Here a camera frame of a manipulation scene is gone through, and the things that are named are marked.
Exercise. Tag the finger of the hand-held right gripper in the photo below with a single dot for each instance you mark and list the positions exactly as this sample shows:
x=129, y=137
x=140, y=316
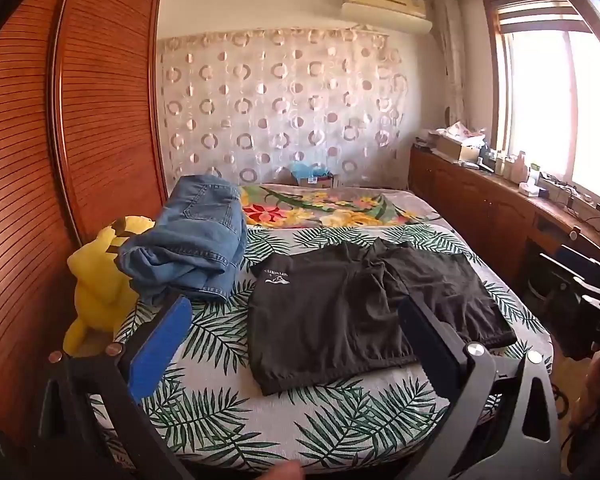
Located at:
x=587, y=256
x=562, y=266

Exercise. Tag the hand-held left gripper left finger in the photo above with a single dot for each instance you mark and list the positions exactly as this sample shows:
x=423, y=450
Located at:
x=157, y=347

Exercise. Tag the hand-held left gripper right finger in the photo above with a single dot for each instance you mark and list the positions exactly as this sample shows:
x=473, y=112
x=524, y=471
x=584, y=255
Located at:
x=430, y=345

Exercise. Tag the black pants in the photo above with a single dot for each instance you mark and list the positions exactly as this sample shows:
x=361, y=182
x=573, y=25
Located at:
x=340, y=315

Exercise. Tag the person's right forearm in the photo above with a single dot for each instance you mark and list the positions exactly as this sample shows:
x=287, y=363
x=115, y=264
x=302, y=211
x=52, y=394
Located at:
x=597, y=450

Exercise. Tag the person's right hand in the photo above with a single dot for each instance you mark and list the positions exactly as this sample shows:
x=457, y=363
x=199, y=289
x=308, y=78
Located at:
x=595, y=377

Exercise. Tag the person's left hand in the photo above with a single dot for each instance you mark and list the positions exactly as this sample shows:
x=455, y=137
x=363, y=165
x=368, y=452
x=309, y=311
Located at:
x=287, y=471

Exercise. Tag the white power strip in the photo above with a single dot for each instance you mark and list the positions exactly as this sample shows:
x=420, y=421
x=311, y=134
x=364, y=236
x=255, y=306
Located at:
x=567, y=192

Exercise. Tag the tissue box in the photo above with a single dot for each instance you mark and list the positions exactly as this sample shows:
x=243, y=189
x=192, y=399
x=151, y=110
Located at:
x=532, y=187

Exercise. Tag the yellow plush toy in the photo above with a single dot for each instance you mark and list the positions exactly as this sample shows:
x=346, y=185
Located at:
x=100, y=285

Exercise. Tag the wooden sideboard cabinet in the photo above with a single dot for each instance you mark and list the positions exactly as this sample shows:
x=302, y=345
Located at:
x=485, y=205

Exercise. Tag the blue jeans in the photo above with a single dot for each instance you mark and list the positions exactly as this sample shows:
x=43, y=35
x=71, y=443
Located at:
x=190, y=247

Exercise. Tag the white bottles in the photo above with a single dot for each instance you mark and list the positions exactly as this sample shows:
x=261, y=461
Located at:
x=512, y=166

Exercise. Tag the leaf print bedsheet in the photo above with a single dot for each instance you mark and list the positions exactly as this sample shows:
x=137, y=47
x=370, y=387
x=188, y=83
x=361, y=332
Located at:
x=260, y=410

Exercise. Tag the open cardboard box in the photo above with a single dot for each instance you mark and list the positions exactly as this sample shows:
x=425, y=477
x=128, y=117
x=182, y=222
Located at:
x=457, y=149

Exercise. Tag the window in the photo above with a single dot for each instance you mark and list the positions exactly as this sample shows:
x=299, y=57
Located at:
x=555, y=95

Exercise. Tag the pile of papers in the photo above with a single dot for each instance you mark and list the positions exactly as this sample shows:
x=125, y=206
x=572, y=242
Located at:
x=457, y=129

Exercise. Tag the floral blanket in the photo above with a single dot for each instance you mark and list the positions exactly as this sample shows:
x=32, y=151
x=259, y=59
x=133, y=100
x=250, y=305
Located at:
x=325, y=207

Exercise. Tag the small cardboard box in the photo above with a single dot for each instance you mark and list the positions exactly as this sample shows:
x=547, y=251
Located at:
x=322, y=181

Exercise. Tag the white wrapped pipe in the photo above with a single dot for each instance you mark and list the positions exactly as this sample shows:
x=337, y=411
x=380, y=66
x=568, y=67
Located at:
x=450, y=60

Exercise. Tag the wooden louvred wardrobe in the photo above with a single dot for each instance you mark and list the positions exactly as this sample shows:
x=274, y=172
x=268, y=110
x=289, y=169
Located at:
x=55, y=135

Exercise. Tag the circle pattern curtain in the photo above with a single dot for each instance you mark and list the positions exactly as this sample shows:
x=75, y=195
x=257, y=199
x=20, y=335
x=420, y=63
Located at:
x=280, y=110

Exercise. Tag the white air conditioner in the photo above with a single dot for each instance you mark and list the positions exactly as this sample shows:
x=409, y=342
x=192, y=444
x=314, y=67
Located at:
x=385, y=5

